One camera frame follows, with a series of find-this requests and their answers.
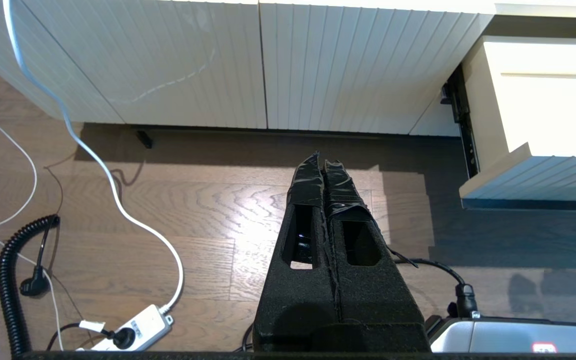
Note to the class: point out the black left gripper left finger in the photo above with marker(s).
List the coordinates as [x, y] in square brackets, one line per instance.
[298, 300]

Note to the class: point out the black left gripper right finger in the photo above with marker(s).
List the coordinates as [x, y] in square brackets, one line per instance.
[373, 300]

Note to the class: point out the white fluted drawer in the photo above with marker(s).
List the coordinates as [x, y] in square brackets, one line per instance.
[543, 100]

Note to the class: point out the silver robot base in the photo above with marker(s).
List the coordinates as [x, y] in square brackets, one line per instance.
[508, 335]

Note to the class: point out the white TV cabinet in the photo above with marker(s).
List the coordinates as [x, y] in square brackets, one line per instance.
[218, 60]

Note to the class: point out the white power strip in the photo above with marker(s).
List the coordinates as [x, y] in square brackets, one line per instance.
[143, 325]

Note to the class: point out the black plug in power strip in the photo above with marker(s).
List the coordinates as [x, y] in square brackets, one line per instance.
[123, 339]

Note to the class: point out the black metal mounting bracket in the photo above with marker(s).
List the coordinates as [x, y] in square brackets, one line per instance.
[465, 125]

